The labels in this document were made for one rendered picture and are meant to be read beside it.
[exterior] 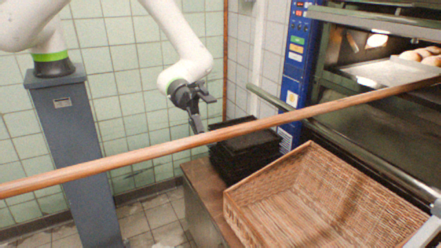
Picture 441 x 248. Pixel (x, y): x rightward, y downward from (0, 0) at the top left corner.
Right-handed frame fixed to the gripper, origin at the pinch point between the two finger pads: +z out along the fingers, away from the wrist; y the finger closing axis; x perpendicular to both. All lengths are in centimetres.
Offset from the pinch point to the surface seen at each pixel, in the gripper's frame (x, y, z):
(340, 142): -27.1, 1.5, 21.2
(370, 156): -27.5, 0.7, 29.6
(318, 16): -50, -23, -17
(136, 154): 22.2, -1.5, 9.1
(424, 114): -65, 2, 20
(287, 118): -19.0, -1.6, 9.6
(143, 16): -10, -13, -114
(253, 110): -63, 40, -72
